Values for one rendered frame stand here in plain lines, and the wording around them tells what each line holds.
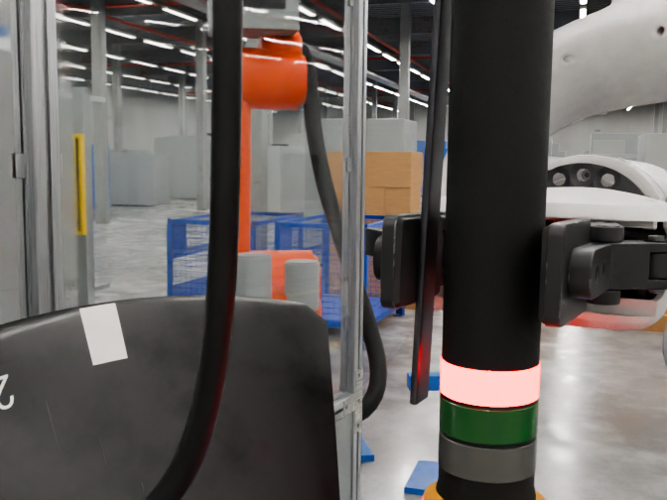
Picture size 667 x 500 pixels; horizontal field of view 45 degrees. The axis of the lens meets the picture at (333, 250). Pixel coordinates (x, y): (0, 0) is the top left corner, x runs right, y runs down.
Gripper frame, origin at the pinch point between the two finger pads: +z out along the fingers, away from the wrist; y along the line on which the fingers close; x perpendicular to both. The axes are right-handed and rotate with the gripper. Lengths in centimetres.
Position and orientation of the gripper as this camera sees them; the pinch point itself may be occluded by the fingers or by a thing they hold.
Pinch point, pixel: (484, 264)
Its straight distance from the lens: 27.6
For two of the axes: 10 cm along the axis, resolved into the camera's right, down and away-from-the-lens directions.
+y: -8.8, -0.7, 4.8
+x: 0.2, -9.9, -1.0
